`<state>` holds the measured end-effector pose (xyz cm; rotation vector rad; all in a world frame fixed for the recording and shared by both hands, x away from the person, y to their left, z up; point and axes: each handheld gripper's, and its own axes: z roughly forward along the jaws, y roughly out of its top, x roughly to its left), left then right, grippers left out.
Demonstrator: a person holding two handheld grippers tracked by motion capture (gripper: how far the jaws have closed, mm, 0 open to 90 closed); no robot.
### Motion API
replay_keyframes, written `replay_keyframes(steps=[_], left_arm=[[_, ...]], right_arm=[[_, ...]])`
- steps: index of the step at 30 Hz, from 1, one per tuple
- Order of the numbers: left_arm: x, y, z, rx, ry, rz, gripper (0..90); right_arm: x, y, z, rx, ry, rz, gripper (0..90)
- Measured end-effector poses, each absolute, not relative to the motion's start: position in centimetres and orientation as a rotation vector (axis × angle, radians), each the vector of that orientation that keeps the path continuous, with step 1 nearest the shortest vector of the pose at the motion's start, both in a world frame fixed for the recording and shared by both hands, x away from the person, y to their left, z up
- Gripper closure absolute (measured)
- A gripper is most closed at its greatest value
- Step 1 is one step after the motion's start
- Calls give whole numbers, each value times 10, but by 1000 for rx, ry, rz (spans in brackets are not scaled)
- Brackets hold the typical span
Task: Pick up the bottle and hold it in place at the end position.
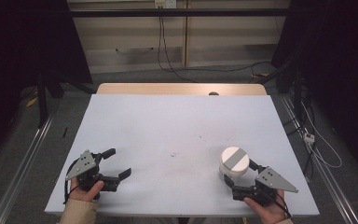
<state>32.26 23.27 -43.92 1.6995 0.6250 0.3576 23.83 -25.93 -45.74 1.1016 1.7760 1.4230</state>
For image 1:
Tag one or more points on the dark round table grommet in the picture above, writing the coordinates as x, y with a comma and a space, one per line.
213, 93

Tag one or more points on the black metal stand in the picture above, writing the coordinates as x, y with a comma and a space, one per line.
42, 102
297, 90

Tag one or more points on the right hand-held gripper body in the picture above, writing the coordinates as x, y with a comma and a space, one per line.
270, 182

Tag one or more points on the dark curtain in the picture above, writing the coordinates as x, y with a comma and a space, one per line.
28, 40
338, 62

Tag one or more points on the white wall power outlet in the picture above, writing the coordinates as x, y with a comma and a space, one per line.
165, 3

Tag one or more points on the aluminium floor rail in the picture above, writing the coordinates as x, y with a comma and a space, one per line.
326, 174
21, 166

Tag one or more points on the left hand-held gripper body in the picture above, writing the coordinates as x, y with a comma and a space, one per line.
85, 169

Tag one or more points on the white power strip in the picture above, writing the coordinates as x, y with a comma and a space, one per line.
309, 138

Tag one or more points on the wooden table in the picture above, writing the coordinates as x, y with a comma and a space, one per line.
167, 89

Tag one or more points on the person's left hand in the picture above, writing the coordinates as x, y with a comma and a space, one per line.
84, 194

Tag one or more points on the white jar with flip lid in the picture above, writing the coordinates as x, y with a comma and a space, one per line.
234, 161

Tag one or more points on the person's right hand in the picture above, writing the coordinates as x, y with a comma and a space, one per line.
270, 213

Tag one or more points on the black horizontal metal bar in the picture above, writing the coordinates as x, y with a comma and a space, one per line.
180, 12

